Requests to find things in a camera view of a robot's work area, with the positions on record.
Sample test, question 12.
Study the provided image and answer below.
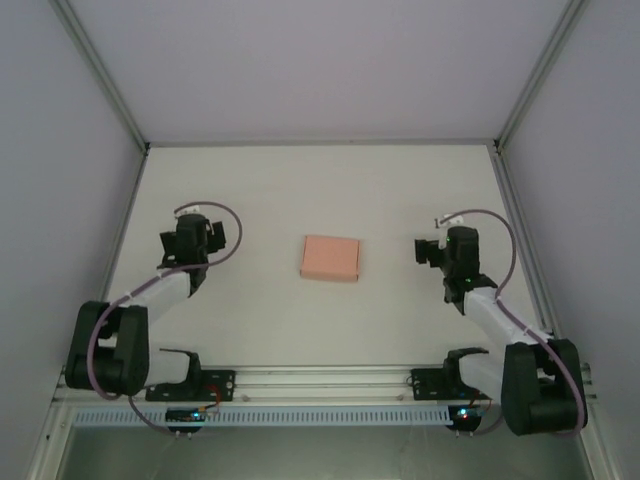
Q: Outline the aluminium table side rail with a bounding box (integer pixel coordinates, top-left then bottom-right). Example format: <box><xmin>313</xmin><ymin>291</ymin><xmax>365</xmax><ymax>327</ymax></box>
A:
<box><xmin>489</xmin><ymin>144</ymin><xmax>556</xmax><ymax>339</ymax></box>
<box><xmin>99</xmin><ymin>147</ymin><xmax>151</xmax><ymax>306</ymax></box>

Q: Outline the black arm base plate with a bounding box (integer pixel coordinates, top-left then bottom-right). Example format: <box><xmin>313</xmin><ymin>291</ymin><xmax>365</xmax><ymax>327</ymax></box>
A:
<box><xmin>144</xmin><ymin>368</ymin><xmax>237</xmax><ymax>402</ymax></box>
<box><xmin>409</xmin><ymin>367</ymin><xmax>504</xmax><ymax>402</ymax></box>

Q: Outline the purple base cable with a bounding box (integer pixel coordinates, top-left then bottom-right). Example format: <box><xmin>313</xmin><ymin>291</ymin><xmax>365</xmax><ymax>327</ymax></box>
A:
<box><xmin>469</xmin><ymin>394</ymin><xmax>504</xmax><ymax>436</ymax></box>
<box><xmin>128</xmin><ymin>397</ymin><xmax>181</xmax><ymax>436</ymax></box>

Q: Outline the white slotted cable duct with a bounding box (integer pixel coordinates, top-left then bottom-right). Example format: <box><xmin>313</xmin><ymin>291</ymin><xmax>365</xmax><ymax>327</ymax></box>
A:
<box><xmin>72</xmin><ymin>405</ymin><xmax>451</xmax><ymax>427</ymax></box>

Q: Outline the aluminium mounting rail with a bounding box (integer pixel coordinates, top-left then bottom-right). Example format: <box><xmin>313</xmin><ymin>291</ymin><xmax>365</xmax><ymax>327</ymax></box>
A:
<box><xmin>52</xmin><ymin>364</ymin><xmax>599</xmax><ymax>404</ymax></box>

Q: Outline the small circuit board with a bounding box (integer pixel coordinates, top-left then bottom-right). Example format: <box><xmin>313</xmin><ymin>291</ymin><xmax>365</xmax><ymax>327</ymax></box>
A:
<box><xmin>164</xmin><ymin>407</ymin><xmax>221</xmax><ymax>426</ymax></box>
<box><xmin>447</xmin><ymin>405</ymin><xmax>484</xmax><ymax>426</ymax></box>

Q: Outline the aluminium frame post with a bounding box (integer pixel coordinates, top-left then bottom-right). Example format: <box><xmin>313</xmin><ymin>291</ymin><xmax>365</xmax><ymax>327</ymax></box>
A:
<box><xmin>49</xmin><ymin>0</ymin><xmax>151</xmax><ymax>151</ymax></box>
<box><xmin>493</xmin><ymin>0</ymin><xmax>592</xmax><ymax>151</ymax></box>

